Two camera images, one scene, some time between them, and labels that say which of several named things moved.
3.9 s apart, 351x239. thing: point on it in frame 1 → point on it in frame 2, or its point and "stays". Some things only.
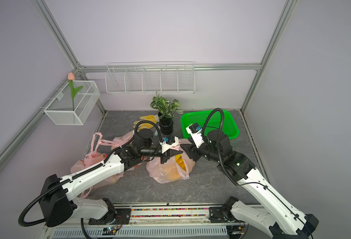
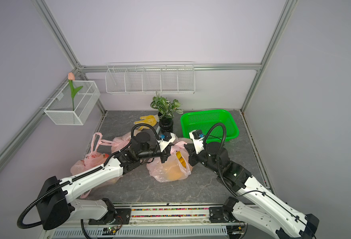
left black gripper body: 154,151 stays
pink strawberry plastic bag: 171,171 stays
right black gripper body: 204,152 → 203,159
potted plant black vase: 166,114 stays
